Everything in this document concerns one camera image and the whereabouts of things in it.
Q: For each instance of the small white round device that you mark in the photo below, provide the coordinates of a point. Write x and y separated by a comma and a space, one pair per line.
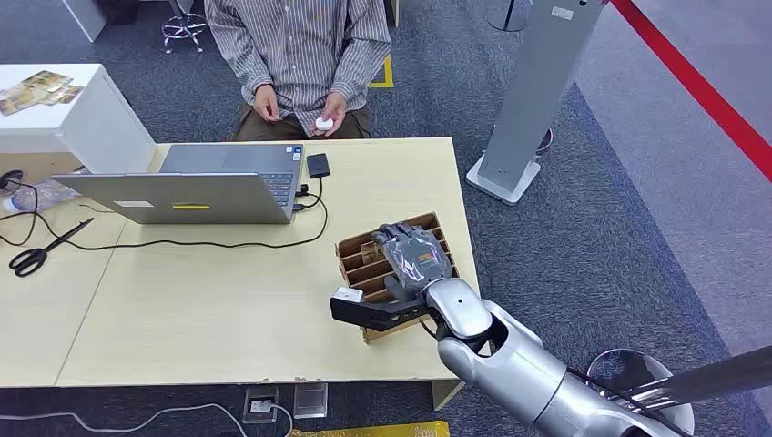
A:
324, 124

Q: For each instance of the person's left hand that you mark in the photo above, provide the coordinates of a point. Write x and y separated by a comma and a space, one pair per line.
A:
335, 111

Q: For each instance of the black external drive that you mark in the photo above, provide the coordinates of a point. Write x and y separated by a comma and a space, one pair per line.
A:
318, 165

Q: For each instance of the black round object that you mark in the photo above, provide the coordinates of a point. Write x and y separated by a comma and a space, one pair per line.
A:
11, 180

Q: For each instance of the person's right hand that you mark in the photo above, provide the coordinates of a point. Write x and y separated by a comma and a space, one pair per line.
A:
266, 104

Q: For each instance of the person's right forearm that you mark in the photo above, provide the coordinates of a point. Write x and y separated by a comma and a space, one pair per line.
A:
238, 54

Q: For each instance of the chrome stand pole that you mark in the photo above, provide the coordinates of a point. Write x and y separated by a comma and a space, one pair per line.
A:
712, 377

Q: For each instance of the chrome chair base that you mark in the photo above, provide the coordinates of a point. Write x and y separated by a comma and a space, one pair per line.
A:
184, 27

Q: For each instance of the grey standing pillar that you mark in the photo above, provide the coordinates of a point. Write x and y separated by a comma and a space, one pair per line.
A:
537, 90

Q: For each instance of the chrome round stand base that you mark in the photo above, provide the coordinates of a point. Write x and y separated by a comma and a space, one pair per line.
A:
621, 368

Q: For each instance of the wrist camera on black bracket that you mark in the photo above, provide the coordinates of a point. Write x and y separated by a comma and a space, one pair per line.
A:
368, 312

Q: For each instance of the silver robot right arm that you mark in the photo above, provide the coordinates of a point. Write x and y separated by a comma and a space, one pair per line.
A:
519, 368

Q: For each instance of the red floor tape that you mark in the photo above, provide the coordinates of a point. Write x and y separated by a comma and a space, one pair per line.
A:
699, 90

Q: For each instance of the yellow floor marker tape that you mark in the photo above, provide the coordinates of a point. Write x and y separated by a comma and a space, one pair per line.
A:
386, 75

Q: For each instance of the clear floor cover plate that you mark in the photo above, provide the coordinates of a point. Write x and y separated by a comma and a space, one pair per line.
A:
310, 401

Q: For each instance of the black scissors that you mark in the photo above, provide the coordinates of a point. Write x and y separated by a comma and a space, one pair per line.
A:
36, 253

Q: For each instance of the round grey floor base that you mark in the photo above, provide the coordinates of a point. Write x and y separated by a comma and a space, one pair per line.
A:
509, 18

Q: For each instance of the brown card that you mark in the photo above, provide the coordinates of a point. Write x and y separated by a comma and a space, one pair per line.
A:
368, 253

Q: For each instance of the slotted cardboard card holder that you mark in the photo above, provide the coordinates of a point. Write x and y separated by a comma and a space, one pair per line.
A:
362, 274

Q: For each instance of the person's left forearm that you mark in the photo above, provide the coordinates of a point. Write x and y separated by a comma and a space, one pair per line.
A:
362, 66

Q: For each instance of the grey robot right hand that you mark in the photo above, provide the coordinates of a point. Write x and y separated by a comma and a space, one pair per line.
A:
416, 259

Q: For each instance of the floor power outlet box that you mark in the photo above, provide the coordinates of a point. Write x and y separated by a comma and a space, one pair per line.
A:
260, 404

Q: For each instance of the silver laptop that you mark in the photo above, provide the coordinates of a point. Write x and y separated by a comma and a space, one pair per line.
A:
199, 196

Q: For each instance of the person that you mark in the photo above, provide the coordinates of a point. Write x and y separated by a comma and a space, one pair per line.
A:
301, 42

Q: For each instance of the white cabinet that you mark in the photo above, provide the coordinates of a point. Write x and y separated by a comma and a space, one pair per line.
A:
90, 127

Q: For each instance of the yellow cardboard piece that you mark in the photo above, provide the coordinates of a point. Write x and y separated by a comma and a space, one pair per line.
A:
374, 430

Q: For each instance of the clear plastic bag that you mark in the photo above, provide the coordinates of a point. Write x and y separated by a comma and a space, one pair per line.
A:
42, 196

